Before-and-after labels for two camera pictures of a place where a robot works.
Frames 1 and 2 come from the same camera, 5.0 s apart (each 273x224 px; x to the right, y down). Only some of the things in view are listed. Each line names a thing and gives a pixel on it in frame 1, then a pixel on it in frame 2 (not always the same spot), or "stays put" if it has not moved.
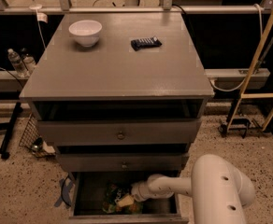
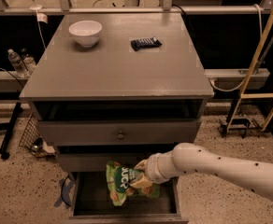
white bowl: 86,32 stays put
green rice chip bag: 114,192 → 119,177
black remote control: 138,44 stays put
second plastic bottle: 28,60 stays put
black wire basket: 32,140 stays put
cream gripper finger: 126,201 → 142,183
